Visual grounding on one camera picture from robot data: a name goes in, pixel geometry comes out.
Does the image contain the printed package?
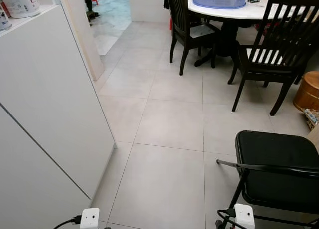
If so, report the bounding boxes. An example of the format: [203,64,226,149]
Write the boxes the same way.
[304,108,319,131]

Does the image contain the round wooden tub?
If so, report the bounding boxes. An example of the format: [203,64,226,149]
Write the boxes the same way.
[292,70,319,113]

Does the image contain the dark wooden chair slatted seat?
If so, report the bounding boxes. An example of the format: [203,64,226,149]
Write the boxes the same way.
[228,0,319,116]

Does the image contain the black folding chair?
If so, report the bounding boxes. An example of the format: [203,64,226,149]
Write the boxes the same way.
[215,130,319,229]

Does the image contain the round white table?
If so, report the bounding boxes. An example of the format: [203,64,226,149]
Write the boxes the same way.
[187,0,319,21]

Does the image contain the dark wooden chair grey seat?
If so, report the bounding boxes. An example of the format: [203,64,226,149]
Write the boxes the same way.
[165,0,221,76]

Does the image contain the person's legs dark trousers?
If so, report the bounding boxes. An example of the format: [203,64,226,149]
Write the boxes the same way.
[81,0,100,21]

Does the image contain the white low cabinet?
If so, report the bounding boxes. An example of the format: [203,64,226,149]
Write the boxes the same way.
[0,5,117,229]

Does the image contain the white plastic bucket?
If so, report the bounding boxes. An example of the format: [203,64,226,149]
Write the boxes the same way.
[0,0,42,19]

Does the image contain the small white jar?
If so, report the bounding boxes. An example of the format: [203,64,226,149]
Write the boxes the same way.
[0,10,12,32]

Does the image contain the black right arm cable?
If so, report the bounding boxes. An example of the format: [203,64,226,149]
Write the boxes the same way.
[215,208,237,229]

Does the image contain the light wooden door frame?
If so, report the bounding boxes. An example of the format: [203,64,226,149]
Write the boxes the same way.
[56,0,106,82]

